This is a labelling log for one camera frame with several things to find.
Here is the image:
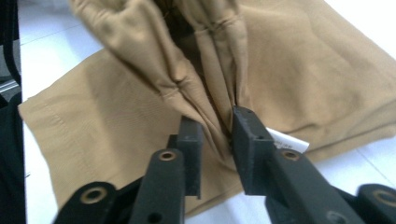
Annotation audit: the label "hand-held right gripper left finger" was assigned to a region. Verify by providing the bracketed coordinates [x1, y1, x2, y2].
[129, 115, 204, 224]

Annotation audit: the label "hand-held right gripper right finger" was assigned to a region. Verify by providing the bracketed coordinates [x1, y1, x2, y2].
[232, 105, 366, 224]

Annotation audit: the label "tan child pants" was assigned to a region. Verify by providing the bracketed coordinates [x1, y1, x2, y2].
[18, 0, 396, 217]

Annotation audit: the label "dark cloth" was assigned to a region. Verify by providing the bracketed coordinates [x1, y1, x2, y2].
[0, 91, 28, 224]

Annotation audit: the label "aluminium rail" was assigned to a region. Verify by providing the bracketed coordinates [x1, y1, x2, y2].
[0, 78, 21, 93]

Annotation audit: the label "black cable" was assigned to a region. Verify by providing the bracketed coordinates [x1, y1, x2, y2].
[2, 0, 22, 87]

